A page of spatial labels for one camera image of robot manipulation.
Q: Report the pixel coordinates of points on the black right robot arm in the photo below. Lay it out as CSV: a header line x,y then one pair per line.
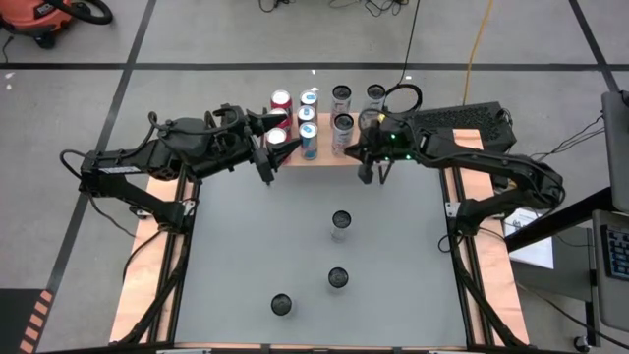
x,y
491,159

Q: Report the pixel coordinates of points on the black mat orange stripes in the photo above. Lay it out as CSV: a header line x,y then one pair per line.
x,y
15,319

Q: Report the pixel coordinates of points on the white paper sheet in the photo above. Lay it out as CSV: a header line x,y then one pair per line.
x,y
533,251

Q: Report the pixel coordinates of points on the silver blue Red Bull can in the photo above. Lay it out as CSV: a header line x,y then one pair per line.
x,y
308,98
308,142
306,114

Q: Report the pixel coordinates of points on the white Celsius can blue palm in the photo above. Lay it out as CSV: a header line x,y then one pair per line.
x,y
281,305

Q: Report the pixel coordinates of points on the white Celsius can red patch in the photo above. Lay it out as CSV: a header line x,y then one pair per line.
x,y
341,92
338,277

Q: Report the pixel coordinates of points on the grey laptop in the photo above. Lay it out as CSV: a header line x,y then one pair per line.
x,y
616,255

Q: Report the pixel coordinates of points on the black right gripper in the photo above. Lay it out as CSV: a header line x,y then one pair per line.
x,y
381,147

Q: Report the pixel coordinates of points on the white Celsius can blue band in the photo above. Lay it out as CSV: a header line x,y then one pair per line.
x,y
376,91

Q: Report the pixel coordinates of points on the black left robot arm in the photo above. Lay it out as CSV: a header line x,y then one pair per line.
x,y
132,159

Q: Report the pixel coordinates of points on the black caster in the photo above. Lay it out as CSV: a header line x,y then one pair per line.
x,y
582,344

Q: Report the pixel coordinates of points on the white Celsius can blue print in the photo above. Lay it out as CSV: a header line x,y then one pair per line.
x,y
341,219

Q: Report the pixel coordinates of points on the orange shop vacuum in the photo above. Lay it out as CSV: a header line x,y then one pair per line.
x,y
29,15

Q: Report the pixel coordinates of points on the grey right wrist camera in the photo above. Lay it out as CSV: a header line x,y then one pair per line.
x,y
383,130

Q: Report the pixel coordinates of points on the yellow tape tag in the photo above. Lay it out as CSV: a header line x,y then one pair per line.
x,y
381,118

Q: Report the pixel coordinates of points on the wood shelf black metal frame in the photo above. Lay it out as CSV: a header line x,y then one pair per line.
x,y
324,147

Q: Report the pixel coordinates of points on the wood table side board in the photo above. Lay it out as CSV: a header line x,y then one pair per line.
x,y
501,295
140,285

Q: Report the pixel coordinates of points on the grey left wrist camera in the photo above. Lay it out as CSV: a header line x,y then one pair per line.
x,y
231,118

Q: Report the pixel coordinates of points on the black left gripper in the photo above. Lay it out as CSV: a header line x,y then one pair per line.
x,y
231,147

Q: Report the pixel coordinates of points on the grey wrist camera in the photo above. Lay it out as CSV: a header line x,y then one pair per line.
x,y
383,130
231,118

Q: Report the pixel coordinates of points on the black table frame rail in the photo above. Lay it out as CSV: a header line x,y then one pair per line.
x,y
467,305
181,255

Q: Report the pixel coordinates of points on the black frame brace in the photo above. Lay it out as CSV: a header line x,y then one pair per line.
x,y
485,305
162,297

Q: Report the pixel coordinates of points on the grey monitor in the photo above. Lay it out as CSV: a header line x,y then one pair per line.
x,y
616,147

